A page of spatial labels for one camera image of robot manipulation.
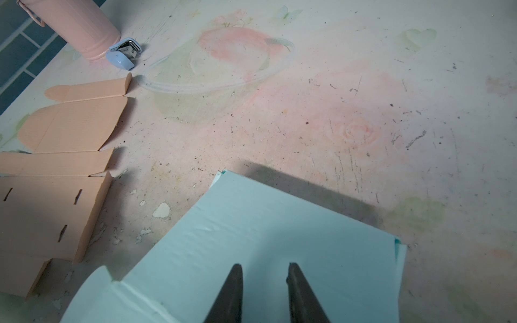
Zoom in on light teal paper box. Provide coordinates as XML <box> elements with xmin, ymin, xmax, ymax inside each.
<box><xmin>62</xmin><ymin>170</ymin><xmax>407</xmax><ymax>322</ymax></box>

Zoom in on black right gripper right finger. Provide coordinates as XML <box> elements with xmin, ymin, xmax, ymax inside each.
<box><xmin>286</xmin><ymin>262</ymin><xmax>330</xmax><ymax>323</ymax></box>

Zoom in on pink metal pencil bucket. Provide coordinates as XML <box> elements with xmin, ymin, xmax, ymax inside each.
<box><xmin>16</xmin><ymin>0</ymin><xmax>121</xmax><ymax>61</ymax></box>

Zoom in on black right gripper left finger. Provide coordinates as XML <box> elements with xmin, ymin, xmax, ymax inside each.
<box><xmin>204</xmin><ymin>264</ymin><xmax>244</xmax><ymax>323</ymax></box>

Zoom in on light blue small stapler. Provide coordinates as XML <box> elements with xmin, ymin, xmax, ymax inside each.
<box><xmin>106</xmin><ymin>38</ymin><xmax>142</xmax><ymax>71</ymax></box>

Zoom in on flat pink paper box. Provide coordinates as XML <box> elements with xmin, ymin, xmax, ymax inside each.
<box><xmin>1</xmin><ymin>75</ymin><xmax>133</xmax><ymax>297</ymax></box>

